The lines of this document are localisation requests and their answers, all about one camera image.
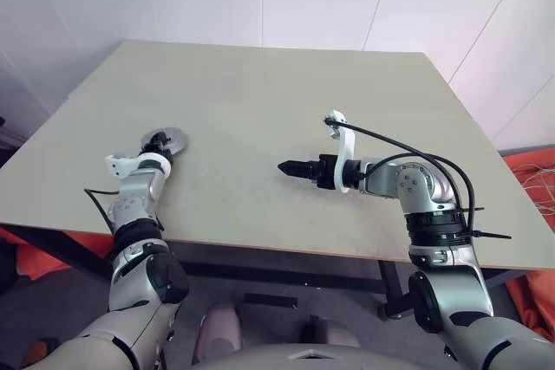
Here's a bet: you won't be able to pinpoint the black flat floor bar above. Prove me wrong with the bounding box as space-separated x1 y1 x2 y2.
243 292 298 309

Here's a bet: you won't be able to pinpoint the orange cloth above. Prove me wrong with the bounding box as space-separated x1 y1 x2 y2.
0 225 117 281
504 269 555 341
501 147 555 233

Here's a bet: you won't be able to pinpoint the silver cast motor lid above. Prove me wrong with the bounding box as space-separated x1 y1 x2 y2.
142 126 192 150

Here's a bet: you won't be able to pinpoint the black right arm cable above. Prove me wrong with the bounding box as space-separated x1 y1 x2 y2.
323 114 479 242

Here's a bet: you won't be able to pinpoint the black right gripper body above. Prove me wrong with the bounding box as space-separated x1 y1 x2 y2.
308 153 340 191

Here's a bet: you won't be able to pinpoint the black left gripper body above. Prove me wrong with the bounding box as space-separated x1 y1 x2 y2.
140 139 173 158

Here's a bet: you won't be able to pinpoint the white cable bundle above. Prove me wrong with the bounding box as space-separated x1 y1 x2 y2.
514 160 555 216

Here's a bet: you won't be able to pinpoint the grey robot torso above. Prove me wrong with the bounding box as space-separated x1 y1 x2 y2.
189 341 457 370

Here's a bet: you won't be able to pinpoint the black metal table frame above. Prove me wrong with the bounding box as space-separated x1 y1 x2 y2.
0 223 535 320

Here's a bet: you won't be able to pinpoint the silver motor housing copper windings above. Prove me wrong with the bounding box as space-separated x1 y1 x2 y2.
140 126 193 158

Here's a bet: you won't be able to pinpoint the beige rounded robot foot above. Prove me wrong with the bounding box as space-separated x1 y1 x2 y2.
192 303 242 365
300 315 362 348

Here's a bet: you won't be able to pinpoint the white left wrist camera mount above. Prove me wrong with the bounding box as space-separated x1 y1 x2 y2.
104 150 174 181

